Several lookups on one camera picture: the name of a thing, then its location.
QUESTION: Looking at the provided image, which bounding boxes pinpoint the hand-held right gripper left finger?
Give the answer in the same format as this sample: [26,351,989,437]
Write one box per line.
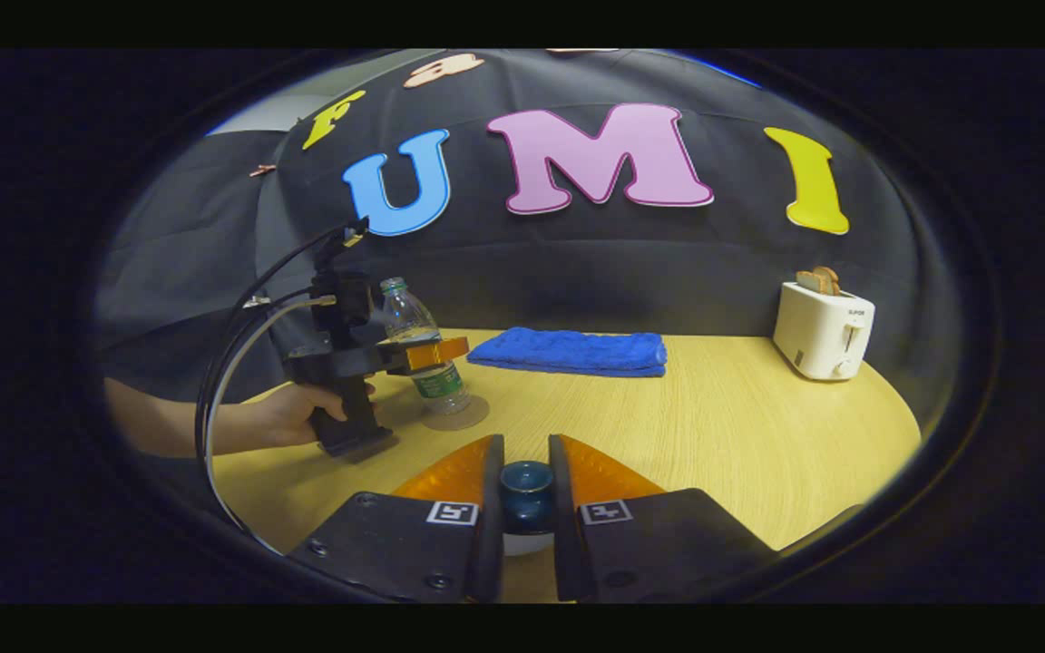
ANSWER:
[285,434,505,604]

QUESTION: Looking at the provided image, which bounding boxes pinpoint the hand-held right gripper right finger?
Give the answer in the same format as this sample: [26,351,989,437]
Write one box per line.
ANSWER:
[548,434,779,603]

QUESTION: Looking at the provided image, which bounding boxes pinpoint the clear plastic water bottle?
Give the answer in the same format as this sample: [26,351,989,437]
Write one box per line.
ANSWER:
[380,277,474,416]

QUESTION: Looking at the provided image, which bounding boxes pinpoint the dark blue teacup lid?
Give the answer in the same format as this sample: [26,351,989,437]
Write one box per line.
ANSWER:
[498,461,555,536]

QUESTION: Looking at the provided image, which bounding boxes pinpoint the round brown coaster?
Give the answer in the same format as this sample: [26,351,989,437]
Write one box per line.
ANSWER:
[420,395,491,432]

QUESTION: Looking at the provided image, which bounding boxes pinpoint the blue folded towel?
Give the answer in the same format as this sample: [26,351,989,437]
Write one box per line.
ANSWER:
[466,326,669,378]

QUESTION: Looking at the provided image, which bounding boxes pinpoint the black backdrop cloth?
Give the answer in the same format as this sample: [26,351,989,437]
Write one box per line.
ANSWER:
[96,50,963,436]

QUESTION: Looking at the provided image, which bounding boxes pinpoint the white toaster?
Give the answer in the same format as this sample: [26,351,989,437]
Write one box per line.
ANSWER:
[772,281,876,381]

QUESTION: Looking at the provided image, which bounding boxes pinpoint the grey cable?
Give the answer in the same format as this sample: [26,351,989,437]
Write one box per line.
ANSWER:
[203,296,338,556]

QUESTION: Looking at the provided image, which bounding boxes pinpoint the black cable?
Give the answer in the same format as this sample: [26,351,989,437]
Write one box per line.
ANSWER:
[194,222,369,459]

